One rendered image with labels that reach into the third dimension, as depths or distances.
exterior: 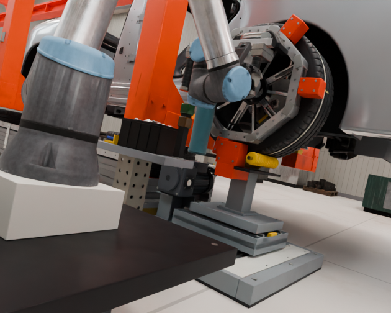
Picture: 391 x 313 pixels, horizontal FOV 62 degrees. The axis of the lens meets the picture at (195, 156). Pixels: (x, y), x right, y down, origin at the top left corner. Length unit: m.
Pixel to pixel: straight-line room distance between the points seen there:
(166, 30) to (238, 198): 0.96
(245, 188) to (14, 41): 2.56
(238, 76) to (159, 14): 1.03
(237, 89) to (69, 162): 0.48
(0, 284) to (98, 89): 0.38
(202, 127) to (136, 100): 0.45
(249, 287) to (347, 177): 9.60
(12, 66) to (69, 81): 2.82
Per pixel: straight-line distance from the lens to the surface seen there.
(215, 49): 0.90
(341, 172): 10.75
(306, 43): 1.62
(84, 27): 0.88
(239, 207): 1.67
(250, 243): 1.51
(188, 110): 1.21
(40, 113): 0.66
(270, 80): 1.64
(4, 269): 0.50
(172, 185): 1.73
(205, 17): 0.90
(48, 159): 0.64
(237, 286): 1.25
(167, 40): 1.84
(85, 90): 0.66
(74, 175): 0.64
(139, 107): 1.76
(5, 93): 3.43
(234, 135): 1.54
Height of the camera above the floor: 0.50
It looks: 1 degrees down
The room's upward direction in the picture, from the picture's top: 12 degrees clockwise
